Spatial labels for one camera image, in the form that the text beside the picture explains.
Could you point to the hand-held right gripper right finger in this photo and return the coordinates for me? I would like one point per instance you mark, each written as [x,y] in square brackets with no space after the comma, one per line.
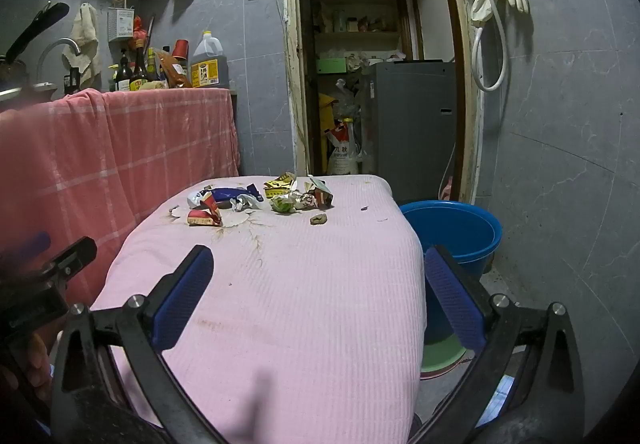
[455,294]

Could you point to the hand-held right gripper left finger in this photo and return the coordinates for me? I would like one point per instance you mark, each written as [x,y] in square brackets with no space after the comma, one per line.
[185,294]

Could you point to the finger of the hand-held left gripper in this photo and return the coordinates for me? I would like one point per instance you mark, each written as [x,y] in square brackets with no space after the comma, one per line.
[27,246]
[70,259]

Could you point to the blue plastic basin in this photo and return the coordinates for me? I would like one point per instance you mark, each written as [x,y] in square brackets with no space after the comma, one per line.
[450,224]

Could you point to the red snack wrapper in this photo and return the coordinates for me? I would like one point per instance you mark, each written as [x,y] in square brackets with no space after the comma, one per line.
[205,216]

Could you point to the small white scrap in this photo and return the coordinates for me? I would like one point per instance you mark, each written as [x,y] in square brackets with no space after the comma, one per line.
[175,212]

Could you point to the blue and white wrapper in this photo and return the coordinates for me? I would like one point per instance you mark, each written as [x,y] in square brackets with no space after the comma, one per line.
[225,195]

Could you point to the silver wrapper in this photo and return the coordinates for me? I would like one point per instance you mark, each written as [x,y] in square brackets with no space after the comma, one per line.
[246,203]

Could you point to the green and white wrapper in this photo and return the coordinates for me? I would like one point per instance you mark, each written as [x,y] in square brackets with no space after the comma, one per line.
[282,205]

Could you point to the yellow snack wrapper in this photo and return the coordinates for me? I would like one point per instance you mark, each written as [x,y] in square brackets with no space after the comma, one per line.
[280,185]

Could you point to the brown food scrap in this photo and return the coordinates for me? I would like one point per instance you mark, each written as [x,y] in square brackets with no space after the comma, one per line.
[318,219]

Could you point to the white and red wrapper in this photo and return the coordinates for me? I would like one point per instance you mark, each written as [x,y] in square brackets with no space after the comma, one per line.
[317,196]

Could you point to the person's left hand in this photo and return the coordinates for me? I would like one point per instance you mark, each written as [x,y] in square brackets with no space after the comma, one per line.
[35,364]

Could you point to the green plastic basin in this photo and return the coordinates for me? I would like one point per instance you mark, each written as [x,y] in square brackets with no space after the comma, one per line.
[440,359]

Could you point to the pink plastic item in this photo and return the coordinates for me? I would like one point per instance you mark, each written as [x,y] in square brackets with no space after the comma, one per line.
[446,189]

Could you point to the pink floral blanket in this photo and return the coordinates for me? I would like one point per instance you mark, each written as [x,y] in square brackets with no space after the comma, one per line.
[300,299]

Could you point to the pink plaid cloth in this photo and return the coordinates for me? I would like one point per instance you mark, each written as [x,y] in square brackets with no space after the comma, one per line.
[125,149]

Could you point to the white and red rice bag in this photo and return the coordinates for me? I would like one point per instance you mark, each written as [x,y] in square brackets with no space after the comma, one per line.
[342,154]

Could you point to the short dark sauce bottle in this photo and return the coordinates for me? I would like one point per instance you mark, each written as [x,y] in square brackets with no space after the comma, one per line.
[122,76]

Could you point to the tall dark sauce bottle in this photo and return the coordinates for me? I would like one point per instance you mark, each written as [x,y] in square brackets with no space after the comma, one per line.
[139,71]

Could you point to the metal faucet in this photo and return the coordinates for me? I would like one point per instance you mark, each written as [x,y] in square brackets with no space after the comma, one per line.
[55,46]

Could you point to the yellow-capped sauce bottle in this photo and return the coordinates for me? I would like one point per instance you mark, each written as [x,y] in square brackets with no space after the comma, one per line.
[151,66]

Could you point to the yellow bag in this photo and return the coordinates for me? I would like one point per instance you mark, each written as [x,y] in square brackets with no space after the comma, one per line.
[326,124]

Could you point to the orange sauce pouch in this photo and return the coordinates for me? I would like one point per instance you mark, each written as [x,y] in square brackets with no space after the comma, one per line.
[172,71]

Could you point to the black pan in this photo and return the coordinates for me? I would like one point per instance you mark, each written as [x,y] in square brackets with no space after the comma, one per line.
[35,31]

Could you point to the beige hanging towel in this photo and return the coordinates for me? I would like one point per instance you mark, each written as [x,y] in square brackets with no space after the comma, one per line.
[85,39]

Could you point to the clear plastic bag pile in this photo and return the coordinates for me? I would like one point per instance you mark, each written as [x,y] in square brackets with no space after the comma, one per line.
[347,99]

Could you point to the large cooking oil jug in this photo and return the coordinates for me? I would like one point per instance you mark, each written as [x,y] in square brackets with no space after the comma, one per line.
[210,61]

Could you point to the red cup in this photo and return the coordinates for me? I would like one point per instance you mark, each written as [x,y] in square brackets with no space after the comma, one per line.
[181,48]

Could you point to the white cutlery holder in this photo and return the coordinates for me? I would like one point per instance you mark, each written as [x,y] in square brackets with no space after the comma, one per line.
[120,24]

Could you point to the red plastic bag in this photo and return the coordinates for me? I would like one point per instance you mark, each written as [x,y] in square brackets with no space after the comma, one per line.
[140,29]

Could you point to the kitchen knife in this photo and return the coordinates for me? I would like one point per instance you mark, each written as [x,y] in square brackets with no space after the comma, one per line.
[151,31]

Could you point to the green box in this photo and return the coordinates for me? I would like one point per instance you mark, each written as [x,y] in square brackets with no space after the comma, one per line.
[332,65]

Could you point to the wooden door frame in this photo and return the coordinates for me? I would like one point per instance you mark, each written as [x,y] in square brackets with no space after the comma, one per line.
[292,49]

